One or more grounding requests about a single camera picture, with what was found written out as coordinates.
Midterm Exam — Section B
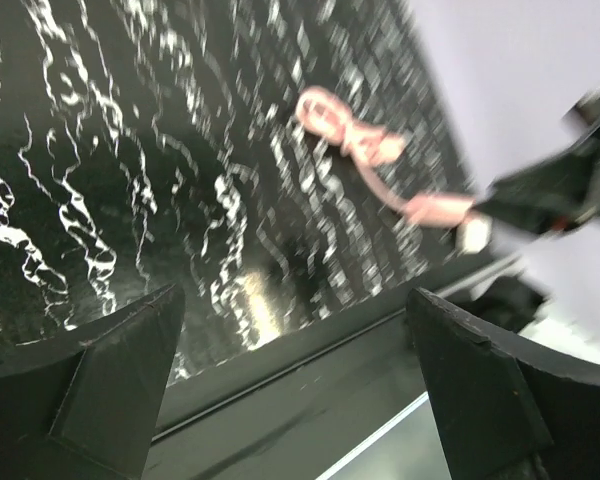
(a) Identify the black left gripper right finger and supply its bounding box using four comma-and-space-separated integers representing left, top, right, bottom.
406, 289, 600, 479

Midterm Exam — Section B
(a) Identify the pink power strip cable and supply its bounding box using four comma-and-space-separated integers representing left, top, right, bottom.
294, 85, 421, 214

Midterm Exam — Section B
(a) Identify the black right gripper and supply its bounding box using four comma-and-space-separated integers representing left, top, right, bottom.
472, 92, 600, 236

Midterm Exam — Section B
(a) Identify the white square plug adapter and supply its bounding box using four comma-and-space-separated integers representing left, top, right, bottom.
456, 216, 492, 254

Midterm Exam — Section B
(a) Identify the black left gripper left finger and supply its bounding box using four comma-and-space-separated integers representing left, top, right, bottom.
0, 284, 185, 479

